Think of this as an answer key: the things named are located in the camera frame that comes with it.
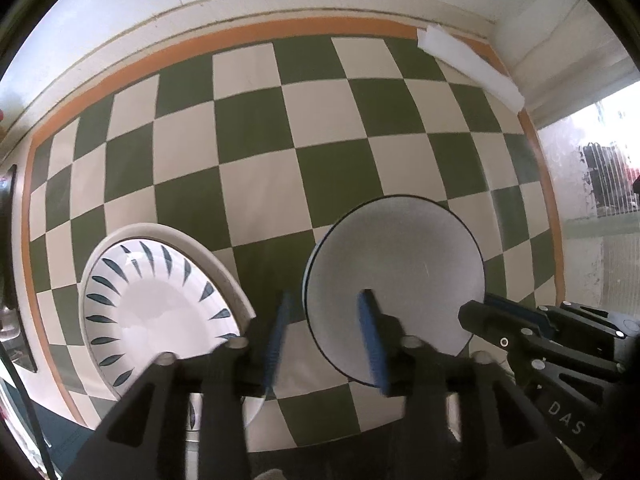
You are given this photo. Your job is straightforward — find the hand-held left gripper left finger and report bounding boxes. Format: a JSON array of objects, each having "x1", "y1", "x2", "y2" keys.
[{"x1": 62, "y1": 289, "x2": 296, "y2": 480}]

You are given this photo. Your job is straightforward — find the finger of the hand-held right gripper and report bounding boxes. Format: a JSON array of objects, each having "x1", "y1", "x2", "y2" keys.
[
  {"x1": 457, "y1": 300, "x2": 627, "y2": 377},
  {"x1": 483, "y1": 293, "x2": 640, "y2": 342}
]

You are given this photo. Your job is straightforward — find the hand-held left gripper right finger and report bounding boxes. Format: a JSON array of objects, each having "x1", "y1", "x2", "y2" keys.
[{"x1": 356, "y1": 288, "x2": 583, "y2": 480}]

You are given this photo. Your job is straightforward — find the white plate with leaf pattern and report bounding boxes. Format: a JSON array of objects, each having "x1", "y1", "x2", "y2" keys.
[{"x1": 82, "y1": 239, "x2": 251, "y2": 433}]

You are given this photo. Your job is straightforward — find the glass sliding door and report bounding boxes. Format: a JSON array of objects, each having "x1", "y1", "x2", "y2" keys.
[{"x1": 537, "y1": 80, "x2": 640, "y2": 311}]

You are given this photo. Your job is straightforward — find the green white checkered tablecloth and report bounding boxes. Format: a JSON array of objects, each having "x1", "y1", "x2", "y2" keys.
[{"x1": 20, "y1": 17, "x2": 568, "y2": 453}]

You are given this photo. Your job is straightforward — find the blue counter cabinet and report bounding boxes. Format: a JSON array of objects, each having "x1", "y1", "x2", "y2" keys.
[{"x1": 0, "y1": 380, "x2": 101, "y2": 480}]

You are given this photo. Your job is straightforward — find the folded white cloth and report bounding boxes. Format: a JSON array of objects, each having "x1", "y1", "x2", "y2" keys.
[{"x1": 416, "y1": 24, "x2": 526, "y2": 111}]

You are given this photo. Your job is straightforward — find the black cable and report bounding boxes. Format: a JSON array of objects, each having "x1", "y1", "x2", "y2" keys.
[{"x1": 0, "y1": 345, "x2": 57, "y2": 480}]

